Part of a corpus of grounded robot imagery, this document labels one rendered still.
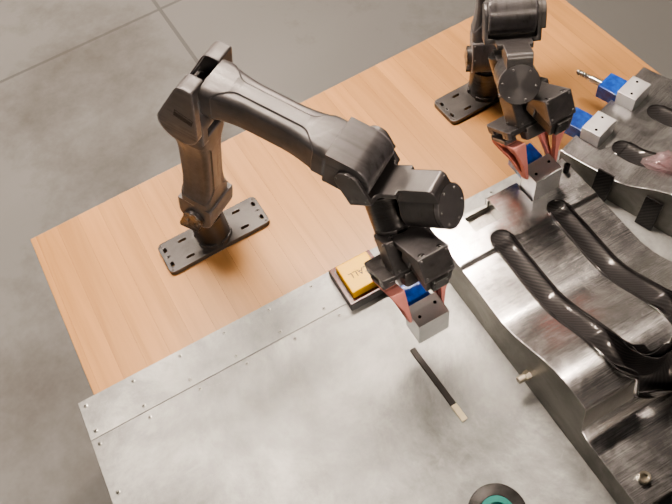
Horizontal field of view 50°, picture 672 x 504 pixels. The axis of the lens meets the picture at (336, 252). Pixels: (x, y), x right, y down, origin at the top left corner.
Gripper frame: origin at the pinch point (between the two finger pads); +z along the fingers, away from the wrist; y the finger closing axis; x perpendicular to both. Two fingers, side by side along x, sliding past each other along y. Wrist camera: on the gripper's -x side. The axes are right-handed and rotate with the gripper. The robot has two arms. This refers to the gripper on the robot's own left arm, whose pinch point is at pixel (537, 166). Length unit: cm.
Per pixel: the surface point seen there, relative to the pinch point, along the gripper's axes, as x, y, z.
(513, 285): -9.3, -14.0, 11.0
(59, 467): 81, -115, 57
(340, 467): -13, -50, 22
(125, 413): 8, -75, 8
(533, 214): -1.9, -3.9, 6.3
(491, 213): 3.8, -8.2, 5.8
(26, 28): 243, -76, -38
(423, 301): -12.6, -28.9, 3.3
